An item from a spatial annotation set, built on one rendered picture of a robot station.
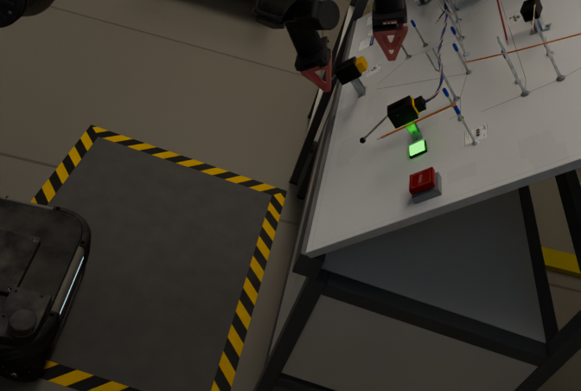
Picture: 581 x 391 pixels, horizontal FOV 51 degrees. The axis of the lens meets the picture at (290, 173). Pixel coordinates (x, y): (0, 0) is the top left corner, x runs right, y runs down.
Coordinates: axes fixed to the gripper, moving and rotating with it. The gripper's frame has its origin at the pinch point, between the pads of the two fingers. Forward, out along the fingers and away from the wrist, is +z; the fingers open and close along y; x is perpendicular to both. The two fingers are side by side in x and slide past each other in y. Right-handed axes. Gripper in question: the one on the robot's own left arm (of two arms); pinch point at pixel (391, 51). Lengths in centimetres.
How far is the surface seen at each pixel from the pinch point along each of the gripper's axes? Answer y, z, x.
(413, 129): -0.3, 18.8, -4.0
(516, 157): -21.2, 13.4, -21.7
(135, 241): 44, 88, 99
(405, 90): 24.1, 21.8, -2.8
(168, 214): 62, 90, 91
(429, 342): -24, 61, -5
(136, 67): 155, 66, 130
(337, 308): -24, 50, 15
